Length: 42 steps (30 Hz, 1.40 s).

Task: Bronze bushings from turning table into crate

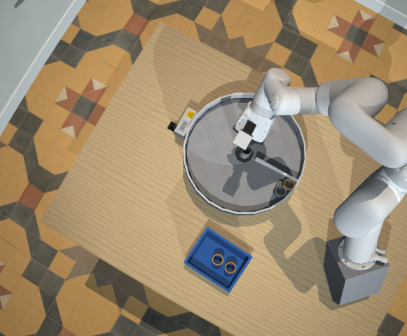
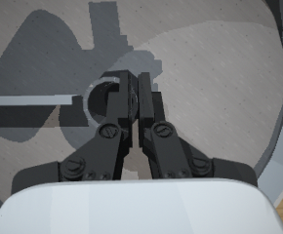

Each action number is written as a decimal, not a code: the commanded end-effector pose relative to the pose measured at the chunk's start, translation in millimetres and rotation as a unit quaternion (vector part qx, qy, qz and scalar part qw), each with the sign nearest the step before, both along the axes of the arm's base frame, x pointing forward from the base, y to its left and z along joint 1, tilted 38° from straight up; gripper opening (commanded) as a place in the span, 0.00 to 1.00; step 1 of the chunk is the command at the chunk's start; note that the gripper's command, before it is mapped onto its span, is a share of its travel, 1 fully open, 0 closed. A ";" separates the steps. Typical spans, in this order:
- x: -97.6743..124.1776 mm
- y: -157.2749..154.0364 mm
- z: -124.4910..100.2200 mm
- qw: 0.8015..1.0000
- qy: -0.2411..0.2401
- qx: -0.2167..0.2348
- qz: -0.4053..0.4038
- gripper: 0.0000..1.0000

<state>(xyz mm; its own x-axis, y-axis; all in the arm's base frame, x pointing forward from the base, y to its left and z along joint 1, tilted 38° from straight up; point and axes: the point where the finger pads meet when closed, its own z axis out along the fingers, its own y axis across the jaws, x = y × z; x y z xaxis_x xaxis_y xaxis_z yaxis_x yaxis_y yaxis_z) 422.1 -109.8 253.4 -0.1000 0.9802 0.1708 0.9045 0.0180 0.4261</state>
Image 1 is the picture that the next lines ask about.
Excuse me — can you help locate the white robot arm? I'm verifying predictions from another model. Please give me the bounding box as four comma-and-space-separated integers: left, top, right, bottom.
251, 68, 407, 271

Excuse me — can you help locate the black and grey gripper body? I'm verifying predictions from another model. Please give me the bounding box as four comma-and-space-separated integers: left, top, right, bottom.
235, 101, 275, 142

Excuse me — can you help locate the blue crate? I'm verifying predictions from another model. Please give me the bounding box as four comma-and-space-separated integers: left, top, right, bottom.
184, 227, 251, 291

